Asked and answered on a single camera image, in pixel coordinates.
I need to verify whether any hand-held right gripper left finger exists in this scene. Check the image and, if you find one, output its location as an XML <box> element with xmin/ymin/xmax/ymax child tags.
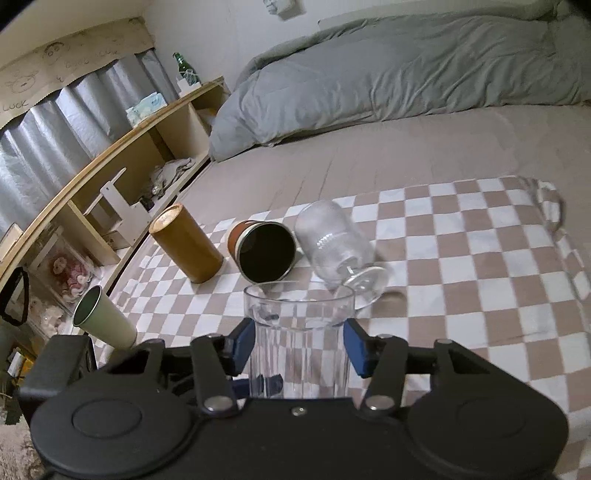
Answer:
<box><xmin>107</xmin><ymin>318</ymin><xmax>257</xmax><ymax>419</ymax></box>

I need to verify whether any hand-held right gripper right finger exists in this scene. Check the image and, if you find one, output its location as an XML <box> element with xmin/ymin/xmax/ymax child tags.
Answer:
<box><xmin>344</xmin><ymin>318</ymin><xmax>495</xmax><ymax>419</ymax></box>

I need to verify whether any clear plastic cup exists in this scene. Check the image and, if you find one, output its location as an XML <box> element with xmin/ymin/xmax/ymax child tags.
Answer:
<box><xmin>243</xmin><ymin>282</ymin><xmax>356</xmax><ymax>400</ymax></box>

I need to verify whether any brown and black cup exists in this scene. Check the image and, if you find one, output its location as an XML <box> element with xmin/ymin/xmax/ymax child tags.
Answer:
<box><xmin>226</xmin><ymin>220</ymin><xmax>297</xmax><ymax>284</ymax></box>

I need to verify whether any bamboo cylinder cup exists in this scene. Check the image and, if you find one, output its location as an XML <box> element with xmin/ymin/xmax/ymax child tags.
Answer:
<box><xmin>148</xmin><ymin>203</ymin><xmax>226</xmax><ymax>284</ymax></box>

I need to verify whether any pale green cup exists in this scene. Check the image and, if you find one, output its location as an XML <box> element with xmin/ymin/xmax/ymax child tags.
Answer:
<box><xmin>72</xmin><ymin>285</ymin><xmax>139</xmax><ymax>348</ymax></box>

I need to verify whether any clear stemmed glass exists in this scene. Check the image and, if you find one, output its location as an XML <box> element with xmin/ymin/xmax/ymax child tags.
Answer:
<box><xmin>294</xmin><ymin>200</ymin><xmax>391</xmax><ymax>310</ymax></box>

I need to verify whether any checkered blanket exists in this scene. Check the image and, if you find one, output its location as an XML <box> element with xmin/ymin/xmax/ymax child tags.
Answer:
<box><xmin>90</xmin><ymin>175</ymin><xmax>591</xmax><ymax>480</ymax></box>

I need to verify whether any crumpled cloth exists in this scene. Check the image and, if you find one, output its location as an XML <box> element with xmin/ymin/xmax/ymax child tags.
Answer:
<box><xmin>152</xmin><ymin>157</ymin><xmax>200</xmax><ymax>197</ymax></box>

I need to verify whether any clear storage box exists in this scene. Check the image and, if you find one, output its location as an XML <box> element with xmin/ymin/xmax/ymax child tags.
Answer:
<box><xmin>25</xmin><ymin>228</ymin><xmax>105</xmax><ymax>334</ymax></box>

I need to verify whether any taupe bed sheet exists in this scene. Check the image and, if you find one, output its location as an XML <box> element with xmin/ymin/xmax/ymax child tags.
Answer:
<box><xmin>179</xmin><ymin>102</ymin><xmax>591</xmax><ymax>223</ymax></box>

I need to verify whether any wooden shelf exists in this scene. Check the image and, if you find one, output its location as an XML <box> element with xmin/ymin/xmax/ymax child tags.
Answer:
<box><xmin>0</xmin><ymin>76</ymin><xmax>232</xmax><ymax>289</ymax></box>

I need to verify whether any clear glass mug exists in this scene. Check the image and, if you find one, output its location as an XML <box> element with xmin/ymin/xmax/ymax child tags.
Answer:
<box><xmin>516</xmin><ymin>175</ymin><xmax>567</xmax><ymax>234</ymax></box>

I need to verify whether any tissue pack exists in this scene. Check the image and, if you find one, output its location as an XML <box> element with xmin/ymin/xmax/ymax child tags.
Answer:
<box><xmin>126</xmin><ymin>92</ymin><xmax>168</xmax><ymax>126</ymax></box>

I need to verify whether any grey duvet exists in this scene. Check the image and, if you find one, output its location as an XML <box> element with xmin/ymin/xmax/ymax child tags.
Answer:
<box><xmin>209</xmin><ymin>8</ymin><xmax>591</xmax><ymax>162</ymax></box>

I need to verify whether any green glass bottle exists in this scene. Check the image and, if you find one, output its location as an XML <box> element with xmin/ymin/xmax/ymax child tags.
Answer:
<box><xmin>172</xmin><ymin>52</ymin><xmax>202</xmax><ymax>89</ymax></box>

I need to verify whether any grey curtain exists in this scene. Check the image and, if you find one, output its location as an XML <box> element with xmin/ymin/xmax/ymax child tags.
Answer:
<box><xmin>0</xmin><ymin>46</ymin><xmax>179</xmax><ymax>237</ymax></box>

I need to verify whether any paper banner with drawings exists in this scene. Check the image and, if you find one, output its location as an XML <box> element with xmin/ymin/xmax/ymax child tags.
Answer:
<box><xmin>0</xmin><ymin>17</ymin><xmax>156</xmax><ymax>128</ymax></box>

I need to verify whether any white metal bracket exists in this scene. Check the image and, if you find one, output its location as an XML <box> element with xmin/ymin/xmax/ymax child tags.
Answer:
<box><xmin>84</xmin><ymin>168</ymin><xmax>153</xmax><ymax>246</ymax></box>

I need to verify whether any black bag strap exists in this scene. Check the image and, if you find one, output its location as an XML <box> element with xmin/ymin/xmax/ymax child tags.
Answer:
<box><xmin>0</xmin><ymin>267</ymin><xmax>31</xmax><ymax>325</ymax></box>

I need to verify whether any white wall switch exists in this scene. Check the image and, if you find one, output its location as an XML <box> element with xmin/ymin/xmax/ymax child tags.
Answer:
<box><xmin>263</xmin><ymin>0</ymin><xmax>308</xmax><ymax>20</ymax></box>

